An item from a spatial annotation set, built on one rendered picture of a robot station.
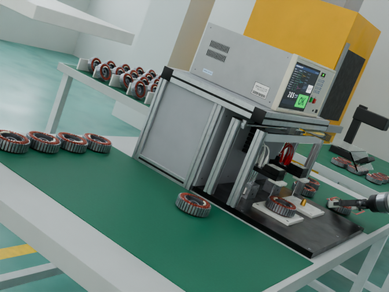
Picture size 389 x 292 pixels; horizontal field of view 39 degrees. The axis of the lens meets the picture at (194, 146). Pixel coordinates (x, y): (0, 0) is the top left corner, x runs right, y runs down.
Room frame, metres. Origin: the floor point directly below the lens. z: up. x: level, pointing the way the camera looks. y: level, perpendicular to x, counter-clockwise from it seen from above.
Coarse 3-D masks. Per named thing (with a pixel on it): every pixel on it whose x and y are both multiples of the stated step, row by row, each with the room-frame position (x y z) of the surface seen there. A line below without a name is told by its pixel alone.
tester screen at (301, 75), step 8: (296, 64) 1.91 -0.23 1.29; (296, 72) 1.93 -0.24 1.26; (304, 72) 2.00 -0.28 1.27; (312, 72) 2.06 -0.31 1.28; (296, 80) 1.96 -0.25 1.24; (304, 80) 2.02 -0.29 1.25; (312, 80) 2.08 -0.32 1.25; (288, 88) 1.92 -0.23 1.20; (296, 88) 1.98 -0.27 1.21; (296, 96) 2.01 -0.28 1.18; (280, 104) 1.91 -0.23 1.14; (288, 104) 1.97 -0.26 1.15
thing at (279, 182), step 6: (258, 168) 1.93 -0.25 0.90; (264, 168) 1.93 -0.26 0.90; (270, 168) 1.92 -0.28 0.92; (276, 168) 1.92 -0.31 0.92; (252, 174) 1.95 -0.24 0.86; (264, 174) 1.92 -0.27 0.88; (270, 174) 1.91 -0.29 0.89; (276, 174) 1.90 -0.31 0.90; (282, 174) 1.93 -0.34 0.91; (252, 180) 1.97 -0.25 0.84; (270, 180) 1.91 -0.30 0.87; (276, 180) 1.90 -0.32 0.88; (282, 180) 1.95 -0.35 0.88
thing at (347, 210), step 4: (328, 200) 2.38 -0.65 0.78; (332, 200) 2.36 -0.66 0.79; (332, 208) 2.34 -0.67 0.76; (336, 208) 2.33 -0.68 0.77; (340, 208) 2.34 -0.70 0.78; (344, 208) 2.33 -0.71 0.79; (348, 208) 2.34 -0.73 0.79; (340, 212) 2.33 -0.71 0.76; (344, 212) 2.33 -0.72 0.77; (348, 212) 2.34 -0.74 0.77
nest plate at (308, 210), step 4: (288, 196) 2.16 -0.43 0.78; (292, 196) 2.19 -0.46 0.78; (288, 200) 2.10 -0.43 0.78; (292, 200) 2.12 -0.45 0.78; (296, 200) 2.15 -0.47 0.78; (300, 200) 2.18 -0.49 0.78; (296, 204) 2.09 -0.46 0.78; (308, 204) 2.17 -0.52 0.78; (300, 208) 2.06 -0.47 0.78; (304, 208) 2.08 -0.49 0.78; (308, 208) 2.10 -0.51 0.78; (312, 208) 2.13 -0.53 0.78; (316, 208) 2.15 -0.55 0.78; (300, 212) 2.04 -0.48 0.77; (304, 212) 2.03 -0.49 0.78; (308, 212) 2.04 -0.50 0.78; (312, 212) 2.06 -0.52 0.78; (316, 212) 2.09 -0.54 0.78; (320, 212) 2.11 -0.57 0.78; (324, 212) 2.14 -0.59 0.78; (308, 216) 2.02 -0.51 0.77; (312, 216) 2.01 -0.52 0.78; (316, 216) 2.06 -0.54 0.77
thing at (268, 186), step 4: (268, 180) 2.16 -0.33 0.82; (264, 184) 2.16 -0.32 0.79; (268, 184) 2.16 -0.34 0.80; (272, 184) 2.15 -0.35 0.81; (264, 188) 2.16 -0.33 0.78; (268, 188) 2.15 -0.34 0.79; (276, 188) 2.15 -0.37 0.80; (280, 188) 2.19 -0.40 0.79; (268, 192) 2.15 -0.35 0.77; (276, 192) 2.17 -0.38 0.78
